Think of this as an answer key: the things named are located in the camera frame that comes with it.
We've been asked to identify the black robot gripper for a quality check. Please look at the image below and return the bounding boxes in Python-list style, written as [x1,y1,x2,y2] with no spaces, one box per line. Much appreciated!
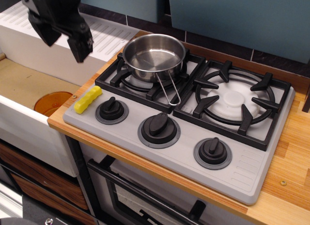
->
[22,0,93,63]

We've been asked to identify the yellow crinkle fry toy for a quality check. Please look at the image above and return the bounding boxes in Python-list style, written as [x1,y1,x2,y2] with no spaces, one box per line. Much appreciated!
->
[74,85,102,114]

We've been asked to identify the stainless steel pot with handle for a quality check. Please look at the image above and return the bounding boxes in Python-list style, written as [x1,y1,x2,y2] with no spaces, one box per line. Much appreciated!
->
[122,34,186,106]

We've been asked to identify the black left stove knob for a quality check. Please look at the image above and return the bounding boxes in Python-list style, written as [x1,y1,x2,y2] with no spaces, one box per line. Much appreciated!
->
[95,96,129,125]

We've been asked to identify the black stove knob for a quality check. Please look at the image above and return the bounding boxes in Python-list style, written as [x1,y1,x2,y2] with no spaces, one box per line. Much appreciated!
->
[138,112,181,149]
[193,137,233,170]
[95,96,129,125]

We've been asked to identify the black middle stove knob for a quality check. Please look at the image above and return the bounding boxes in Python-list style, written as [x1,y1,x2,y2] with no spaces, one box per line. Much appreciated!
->
[138,112,181,149]

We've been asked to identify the black right stove knob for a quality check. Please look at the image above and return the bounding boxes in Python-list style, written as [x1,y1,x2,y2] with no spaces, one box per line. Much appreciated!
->
[193,137,233,170]

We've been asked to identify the grey toy stove top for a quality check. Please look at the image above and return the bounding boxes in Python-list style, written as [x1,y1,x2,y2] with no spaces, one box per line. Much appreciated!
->
[63,89,285,205]

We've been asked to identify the white toy sink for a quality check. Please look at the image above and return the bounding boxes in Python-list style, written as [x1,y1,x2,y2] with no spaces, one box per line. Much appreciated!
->
[0,2,138,177]

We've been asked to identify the orange plastic bowl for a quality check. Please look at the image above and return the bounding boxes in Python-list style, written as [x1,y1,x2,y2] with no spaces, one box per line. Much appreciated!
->
[33,91,73,117]

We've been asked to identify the black left burner grate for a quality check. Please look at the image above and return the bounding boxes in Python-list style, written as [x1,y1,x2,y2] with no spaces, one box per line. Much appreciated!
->
[95,49,205,113]

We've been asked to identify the black burner grate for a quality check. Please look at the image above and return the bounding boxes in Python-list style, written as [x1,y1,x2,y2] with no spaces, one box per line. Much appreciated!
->
[95,49,205,113]
[173,60,295,151]

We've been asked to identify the wooden drawer front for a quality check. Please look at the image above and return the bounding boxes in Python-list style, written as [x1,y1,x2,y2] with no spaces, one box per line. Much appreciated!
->
[0,140,96,225]

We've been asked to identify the black right burner grate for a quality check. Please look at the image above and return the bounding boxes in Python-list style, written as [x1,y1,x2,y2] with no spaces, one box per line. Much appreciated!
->
[173,60,295,151]

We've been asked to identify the oven door with black handle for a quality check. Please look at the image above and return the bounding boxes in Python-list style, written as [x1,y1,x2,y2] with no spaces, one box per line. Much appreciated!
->
[87,155,251,225]

